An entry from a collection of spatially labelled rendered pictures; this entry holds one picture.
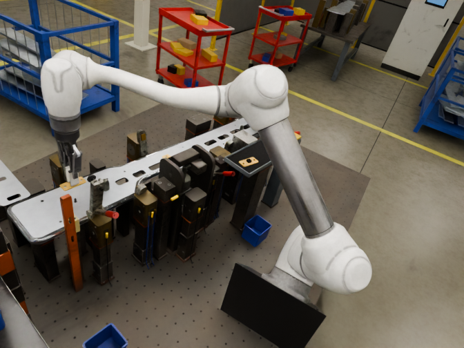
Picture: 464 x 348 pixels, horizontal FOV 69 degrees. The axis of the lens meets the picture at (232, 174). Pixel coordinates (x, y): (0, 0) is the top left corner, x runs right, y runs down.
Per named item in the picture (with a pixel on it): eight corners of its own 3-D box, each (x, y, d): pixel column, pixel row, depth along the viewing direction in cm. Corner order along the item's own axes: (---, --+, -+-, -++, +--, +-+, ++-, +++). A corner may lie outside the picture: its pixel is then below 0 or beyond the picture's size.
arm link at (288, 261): (298, 279, 138) (322, 232, 142) (324, 294, 121) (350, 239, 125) (266, 262, 134) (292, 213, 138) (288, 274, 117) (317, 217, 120)
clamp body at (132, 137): (132, 182, 187) (133, 128, 166) (146, 194, 182) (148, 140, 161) (121, 187, 183) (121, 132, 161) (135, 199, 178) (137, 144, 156)
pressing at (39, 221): (244, 113, 213) (245, 111, 212) (273, 130, 203) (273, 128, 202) (3, 209, 121) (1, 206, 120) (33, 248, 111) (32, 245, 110)
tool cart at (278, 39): (273, 61, 598) (288, 2, 539) (293, 72, 577) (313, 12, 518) (243, 68, 544) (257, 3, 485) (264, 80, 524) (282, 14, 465)
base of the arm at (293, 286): (310, 303, 136) (316, 290, 137) (306, 303, 116) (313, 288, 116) (270, 279, 143) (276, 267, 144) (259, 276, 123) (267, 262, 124)
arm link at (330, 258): (344, 267, 124) (391, 285, 103) (310, 291, 119) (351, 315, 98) (257, 69, 114) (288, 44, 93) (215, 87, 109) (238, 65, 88)
